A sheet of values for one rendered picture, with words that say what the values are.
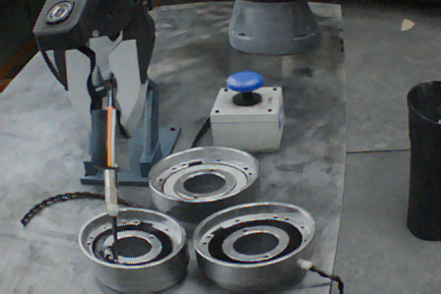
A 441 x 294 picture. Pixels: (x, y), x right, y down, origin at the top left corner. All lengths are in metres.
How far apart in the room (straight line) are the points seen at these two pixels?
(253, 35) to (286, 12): 0.07
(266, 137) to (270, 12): 0.31
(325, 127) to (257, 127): 0.10
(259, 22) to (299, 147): 0.31
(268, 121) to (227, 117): 0.04
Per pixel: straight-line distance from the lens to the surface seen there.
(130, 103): 0.59
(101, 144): 0.59
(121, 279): 0.60
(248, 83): 0.81
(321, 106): 0.92
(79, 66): 0.59
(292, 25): 1.09
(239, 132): 0.82
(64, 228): 0.73
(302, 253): 0.59
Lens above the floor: 1.18
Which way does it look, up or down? 26 degrees down
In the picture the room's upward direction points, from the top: 6 degrees counter-clockwise
